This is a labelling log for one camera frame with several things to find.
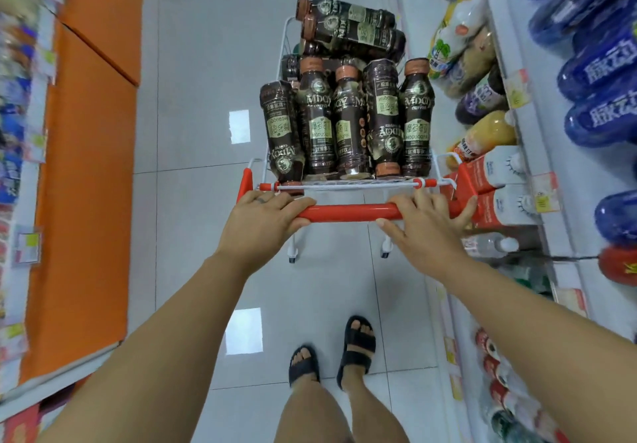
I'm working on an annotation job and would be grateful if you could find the purple juice bottle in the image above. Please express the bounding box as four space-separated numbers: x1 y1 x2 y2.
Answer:
455 67 510 126

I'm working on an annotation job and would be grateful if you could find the store shelving unit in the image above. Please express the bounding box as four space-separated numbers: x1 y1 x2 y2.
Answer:
390 0 637 443

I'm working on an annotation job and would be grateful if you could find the red yellow price tag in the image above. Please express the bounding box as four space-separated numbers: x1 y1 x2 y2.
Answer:
552 286 588 317
531 171 561 214
505 69 531 109

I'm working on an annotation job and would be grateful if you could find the white green-label juice bottle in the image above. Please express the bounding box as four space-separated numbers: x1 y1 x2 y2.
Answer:
427 0 490 80

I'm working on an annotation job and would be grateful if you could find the clear bottle white cap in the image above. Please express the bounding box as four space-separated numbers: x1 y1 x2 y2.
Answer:
461 232 521 259

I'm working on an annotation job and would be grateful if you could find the red-handled white wire cart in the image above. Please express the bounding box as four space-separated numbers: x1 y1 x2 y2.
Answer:
236 15 478 265

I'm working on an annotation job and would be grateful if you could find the person's left leg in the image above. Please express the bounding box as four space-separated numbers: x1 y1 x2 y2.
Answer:
273 348 354 443

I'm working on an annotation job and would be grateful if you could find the person's left forearm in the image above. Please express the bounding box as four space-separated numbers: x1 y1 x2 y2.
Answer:
37 252 248 443

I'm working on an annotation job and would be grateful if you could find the red white drink carton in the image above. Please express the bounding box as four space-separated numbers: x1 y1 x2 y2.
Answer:
470 184 537 229
443 147 528 198

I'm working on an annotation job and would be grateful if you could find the person's leg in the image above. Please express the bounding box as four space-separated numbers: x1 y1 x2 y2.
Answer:
340 320 411 443
273 348 354 443

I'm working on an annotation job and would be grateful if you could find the person's right forearm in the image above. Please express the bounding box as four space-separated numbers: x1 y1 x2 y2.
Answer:
437 252 637 443

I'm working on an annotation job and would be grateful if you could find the person's right leg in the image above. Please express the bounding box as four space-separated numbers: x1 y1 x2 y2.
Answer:
340 320 411 443

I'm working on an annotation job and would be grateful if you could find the row of colourful small packets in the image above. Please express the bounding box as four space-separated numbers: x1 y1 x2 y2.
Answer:
0 0 68 359

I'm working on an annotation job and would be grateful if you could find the row of blue drink bottles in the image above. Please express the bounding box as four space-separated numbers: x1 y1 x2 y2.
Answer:
512 0 637 247

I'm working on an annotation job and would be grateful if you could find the row of red white cans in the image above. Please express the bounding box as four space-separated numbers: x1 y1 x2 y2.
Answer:
472 327 571 443

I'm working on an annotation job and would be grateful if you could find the person's right hand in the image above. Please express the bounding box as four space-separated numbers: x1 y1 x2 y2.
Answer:
376 188 478 279

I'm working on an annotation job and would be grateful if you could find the person's left hand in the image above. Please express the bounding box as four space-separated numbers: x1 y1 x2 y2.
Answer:
216 190 317 279

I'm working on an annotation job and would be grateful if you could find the person's right black sandal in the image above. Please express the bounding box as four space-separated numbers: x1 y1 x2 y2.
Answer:
336 314 378 391

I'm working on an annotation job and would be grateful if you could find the person's left black sandal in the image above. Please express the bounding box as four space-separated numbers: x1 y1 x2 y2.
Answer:
288 346 321 389

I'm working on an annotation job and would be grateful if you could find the orange panelled display rack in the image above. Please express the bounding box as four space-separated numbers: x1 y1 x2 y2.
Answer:
0 0 145 443

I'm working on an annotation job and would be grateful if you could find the pile of dark coffee bottles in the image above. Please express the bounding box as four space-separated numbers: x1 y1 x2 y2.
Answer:
258 0 437 195

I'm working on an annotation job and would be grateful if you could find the person's black sandal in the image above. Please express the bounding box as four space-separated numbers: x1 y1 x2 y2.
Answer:
288 346 321 389
336 314 378 391

